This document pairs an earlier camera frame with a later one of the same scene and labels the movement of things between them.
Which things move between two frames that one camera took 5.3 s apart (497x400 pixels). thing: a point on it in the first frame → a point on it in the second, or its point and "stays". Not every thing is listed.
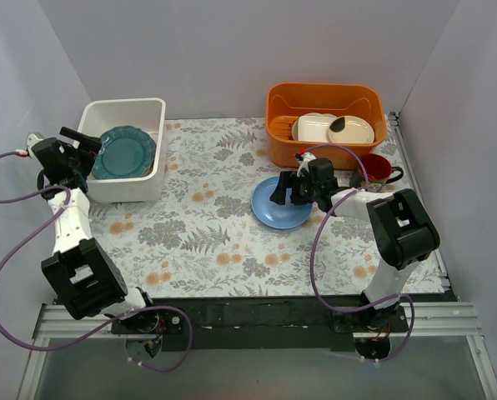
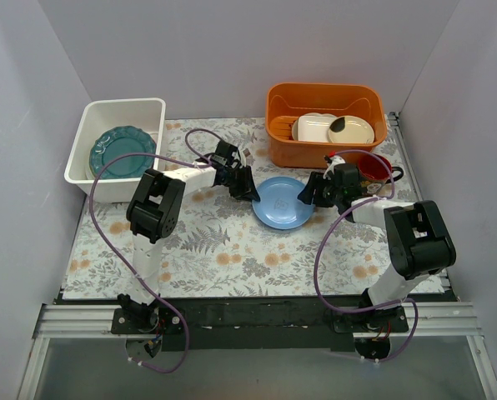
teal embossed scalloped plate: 125,152 stays
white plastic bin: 102,115 stays
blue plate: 274,214 stays
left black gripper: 78,154 → 238,182
